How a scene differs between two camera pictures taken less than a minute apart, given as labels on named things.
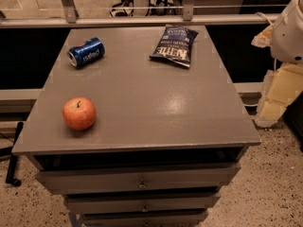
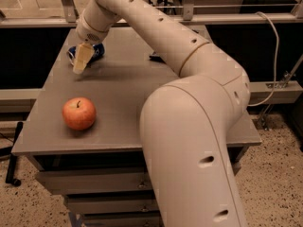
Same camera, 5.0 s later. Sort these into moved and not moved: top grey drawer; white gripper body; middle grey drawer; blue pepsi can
Moved: white gripper body
Not moved: blue pepsi can; top grey drawer; middle grey drawer
